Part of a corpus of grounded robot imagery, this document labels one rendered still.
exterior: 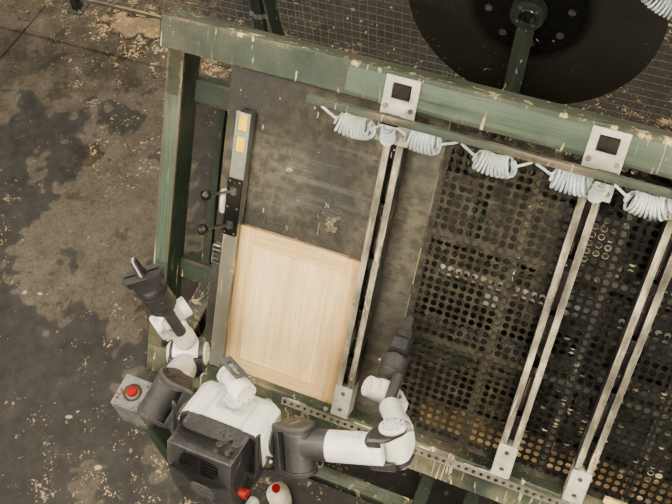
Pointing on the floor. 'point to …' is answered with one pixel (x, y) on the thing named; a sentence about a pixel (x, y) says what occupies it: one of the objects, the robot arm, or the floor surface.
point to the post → (160, 439)
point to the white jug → (278, 494)
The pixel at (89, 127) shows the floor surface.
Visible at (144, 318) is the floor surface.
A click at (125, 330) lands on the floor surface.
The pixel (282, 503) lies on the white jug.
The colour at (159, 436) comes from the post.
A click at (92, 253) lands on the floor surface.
